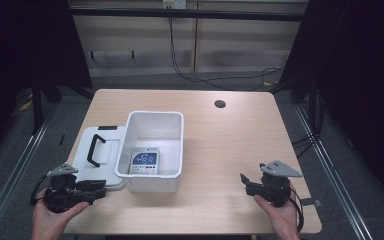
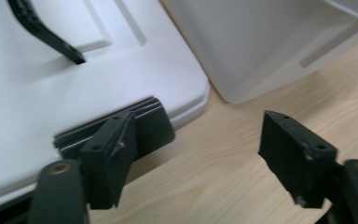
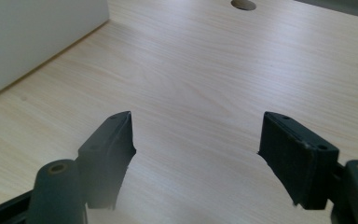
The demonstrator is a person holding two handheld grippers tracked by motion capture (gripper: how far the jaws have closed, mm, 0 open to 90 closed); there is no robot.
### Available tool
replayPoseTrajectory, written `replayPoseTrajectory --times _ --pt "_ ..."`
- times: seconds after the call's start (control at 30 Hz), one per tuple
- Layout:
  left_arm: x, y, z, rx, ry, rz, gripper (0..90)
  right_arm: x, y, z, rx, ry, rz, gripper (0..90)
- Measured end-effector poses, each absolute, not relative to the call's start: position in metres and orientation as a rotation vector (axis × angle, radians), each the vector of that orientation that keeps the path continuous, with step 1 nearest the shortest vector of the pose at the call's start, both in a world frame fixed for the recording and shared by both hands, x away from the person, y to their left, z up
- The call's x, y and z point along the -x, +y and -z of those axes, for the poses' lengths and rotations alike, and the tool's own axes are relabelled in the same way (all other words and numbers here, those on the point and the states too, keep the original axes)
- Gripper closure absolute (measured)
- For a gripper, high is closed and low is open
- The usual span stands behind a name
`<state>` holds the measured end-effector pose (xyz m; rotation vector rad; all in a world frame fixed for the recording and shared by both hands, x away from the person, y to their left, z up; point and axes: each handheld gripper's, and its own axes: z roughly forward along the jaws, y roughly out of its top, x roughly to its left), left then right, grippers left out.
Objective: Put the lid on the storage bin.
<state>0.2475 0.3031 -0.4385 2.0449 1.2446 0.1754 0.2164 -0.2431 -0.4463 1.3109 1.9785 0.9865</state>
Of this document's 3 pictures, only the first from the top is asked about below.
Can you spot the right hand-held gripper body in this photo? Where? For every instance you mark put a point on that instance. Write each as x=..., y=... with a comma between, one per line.
x=276, y=190

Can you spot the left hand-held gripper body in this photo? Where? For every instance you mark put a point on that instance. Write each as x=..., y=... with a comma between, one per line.
x=60, y=196

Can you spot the white plastic storage bin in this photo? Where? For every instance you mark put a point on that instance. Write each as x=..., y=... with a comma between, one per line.
x=155, y=130

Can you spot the person's left hand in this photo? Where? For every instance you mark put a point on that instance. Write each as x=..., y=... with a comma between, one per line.
x=48, y=223

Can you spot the person's right hand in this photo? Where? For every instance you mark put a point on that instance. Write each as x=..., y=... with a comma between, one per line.
x=285, y=220

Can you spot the grey tape strip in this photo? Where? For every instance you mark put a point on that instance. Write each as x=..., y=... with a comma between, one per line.
x=311, y=202

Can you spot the small black stick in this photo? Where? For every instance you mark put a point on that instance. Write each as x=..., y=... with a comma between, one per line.
x=62, y=140

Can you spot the white and blue box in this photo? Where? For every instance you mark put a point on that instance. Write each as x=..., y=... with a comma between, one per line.
x=144, y=160

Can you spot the round black table grommet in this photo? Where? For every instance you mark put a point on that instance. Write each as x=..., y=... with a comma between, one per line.
x=220, y=103

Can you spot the black metal stand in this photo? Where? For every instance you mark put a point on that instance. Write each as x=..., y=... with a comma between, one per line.
x=37, y=103

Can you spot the yellow floor tape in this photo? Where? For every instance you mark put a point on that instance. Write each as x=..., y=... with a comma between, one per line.
x=26, y=106

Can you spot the black curtain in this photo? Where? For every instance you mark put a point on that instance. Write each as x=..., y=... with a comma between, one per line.
x=20, y=50
x=356, y=66

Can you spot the black horizontal bar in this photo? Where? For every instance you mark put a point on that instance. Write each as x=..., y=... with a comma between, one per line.
x=186, y=14

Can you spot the metal floor rail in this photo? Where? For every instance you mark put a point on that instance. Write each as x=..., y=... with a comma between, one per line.
x=333, y=176
x=10, y=186

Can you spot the white wall socket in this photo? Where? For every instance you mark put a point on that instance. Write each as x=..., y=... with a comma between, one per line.
x=174, y=4

